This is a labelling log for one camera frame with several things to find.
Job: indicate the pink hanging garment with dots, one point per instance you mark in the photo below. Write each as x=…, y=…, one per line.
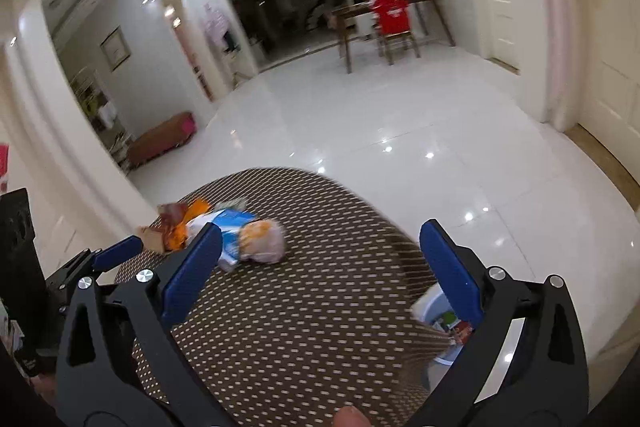
x=215, y=27

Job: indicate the brown dotted tablecloth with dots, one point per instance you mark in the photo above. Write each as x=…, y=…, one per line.
x=300, y=307

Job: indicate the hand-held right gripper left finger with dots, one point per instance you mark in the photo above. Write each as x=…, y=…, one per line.
x=192, y=274

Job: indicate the orange snack wrapper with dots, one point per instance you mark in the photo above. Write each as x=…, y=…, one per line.
x=197, y=208

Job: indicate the brown snack wrapper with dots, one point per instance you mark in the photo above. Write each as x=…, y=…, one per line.
x=170, y=212

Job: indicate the blue plastic trash bin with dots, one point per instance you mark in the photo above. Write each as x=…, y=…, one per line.
x=430, y=307

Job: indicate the pink curtain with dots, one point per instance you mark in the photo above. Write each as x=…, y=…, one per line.
x=560, y=32

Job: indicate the red chair cover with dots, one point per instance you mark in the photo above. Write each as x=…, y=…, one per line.
x=392, y=14

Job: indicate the wooden chair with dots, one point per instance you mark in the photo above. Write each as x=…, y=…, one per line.
x=397, y=42

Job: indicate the shelf rack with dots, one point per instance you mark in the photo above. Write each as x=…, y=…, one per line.
x=95, y=102

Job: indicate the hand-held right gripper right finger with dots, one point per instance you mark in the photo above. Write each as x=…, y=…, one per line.
x=450, y=269

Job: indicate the grey paper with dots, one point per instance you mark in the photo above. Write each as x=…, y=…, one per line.
x=231, y=205

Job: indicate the person's left hand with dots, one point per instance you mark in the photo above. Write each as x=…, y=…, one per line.
x=47, y=388

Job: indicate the person's right hand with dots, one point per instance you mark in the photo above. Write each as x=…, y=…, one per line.
x=351, y=418

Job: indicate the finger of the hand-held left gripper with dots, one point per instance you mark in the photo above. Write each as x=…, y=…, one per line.
x=117, y=253

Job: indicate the blue white packet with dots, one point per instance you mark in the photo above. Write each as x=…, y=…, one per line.
x=232, y=227

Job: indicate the clear plastic bag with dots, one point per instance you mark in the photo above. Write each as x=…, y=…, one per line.
x=262, y=241

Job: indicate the green packet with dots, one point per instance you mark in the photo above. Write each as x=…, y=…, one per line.
x=446, y=321

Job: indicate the white door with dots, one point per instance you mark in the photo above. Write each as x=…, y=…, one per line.
x=502, y=17

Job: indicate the red packet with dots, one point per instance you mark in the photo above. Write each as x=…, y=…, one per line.
x=462, y=333

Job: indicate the wooden table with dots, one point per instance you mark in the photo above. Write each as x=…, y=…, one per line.
x=357, y=8

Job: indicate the cream panel door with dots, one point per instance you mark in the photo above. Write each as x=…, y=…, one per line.
x=615, y=82

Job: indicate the framed picture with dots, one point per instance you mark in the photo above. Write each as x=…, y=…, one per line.
x=115, y=48

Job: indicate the tan cardboard piece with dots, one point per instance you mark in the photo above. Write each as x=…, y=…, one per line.
x=151, y=239

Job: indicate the brown bench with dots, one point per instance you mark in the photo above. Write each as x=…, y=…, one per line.
x=160, y=137

